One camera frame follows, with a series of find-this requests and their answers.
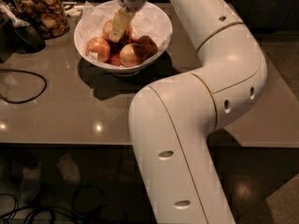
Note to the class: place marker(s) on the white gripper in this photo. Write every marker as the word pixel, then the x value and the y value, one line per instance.
pixel 122 18

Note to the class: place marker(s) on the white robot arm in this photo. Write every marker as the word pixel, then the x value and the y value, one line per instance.
pixel 171 119

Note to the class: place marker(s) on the white paper bowl liner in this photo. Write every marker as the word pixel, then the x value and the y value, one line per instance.
pixel 92 22

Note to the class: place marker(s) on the front yellow-red apple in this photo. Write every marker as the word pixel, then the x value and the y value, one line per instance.
pixel 132 55

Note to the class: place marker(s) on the small bottom red apple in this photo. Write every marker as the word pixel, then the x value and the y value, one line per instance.
pixel 115 59

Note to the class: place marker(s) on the white ceramic bowl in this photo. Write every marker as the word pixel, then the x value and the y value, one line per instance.
pixel 160 24

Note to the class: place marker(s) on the white items behind jar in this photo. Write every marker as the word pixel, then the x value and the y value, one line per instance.
pixel 73 10

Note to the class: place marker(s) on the glass jar of dried chips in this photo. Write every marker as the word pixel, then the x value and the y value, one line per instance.
pixel 47 16

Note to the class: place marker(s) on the black round device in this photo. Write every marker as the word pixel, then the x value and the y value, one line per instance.
pixel 28 40

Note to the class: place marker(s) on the right white shoe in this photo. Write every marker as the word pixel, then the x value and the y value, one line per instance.
pixel 69 170

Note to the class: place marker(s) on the white shoe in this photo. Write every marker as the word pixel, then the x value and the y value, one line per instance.
pixel 30 184
pixel 69 170

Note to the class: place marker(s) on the left white shoe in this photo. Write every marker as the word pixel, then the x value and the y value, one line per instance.
pixel 30 184

